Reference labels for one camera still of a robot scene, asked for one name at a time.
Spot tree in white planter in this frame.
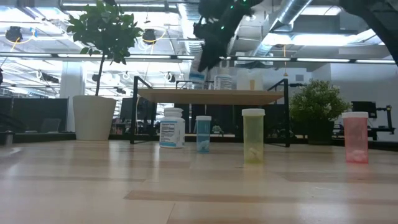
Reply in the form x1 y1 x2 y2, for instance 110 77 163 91
66 0 144 141

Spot bright rectangular ceiling light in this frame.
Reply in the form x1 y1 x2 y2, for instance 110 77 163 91
264 32 352 47

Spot silver spiral air duct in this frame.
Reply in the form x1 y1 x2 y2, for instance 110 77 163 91
178 2 203 54
251 0 313 57

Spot white labelled medicine bottle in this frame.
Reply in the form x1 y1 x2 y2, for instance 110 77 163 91
214 68 233 91
159 107 186 149
188 60 208 90

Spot pink translucent pill vial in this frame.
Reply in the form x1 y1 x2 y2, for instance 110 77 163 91
341 111 369 164

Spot black ceiling cable reel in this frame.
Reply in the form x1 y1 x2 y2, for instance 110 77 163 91
142 28 157 45
5 26 23 43

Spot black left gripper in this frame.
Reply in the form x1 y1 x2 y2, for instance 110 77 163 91
193 6 249 72

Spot bushy potted plant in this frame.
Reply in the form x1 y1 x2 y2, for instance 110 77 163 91
289 79 352 146

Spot dark background monitor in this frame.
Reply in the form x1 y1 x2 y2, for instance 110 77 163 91
119 97 158 121

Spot wooden shelf black metal legs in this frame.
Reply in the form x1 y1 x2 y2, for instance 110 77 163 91
129 76 290 148

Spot dark office partition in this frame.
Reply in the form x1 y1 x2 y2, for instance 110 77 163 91
0 97 69 133

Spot yellow hanging cord with cone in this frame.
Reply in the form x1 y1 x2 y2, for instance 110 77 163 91
282 45 289 78

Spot blue translucent pill vial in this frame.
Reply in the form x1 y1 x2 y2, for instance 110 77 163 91
195 115 212 154

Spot black computer monitor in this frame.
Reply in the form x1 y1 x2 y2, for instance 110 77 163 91
351 101 377 119

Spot small grey cup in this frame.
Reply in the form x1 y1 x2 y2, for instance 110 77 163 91
3 130 15 146

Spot long ceiling light strip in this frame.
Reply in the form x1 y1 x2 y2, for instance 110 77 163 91
177 55 233 61
295 57 351 63
0 53 52 58
354 58 396 65

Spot yellow translucent pill vial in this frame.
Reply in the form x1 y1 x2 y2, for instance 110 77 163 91
241 108 266 165

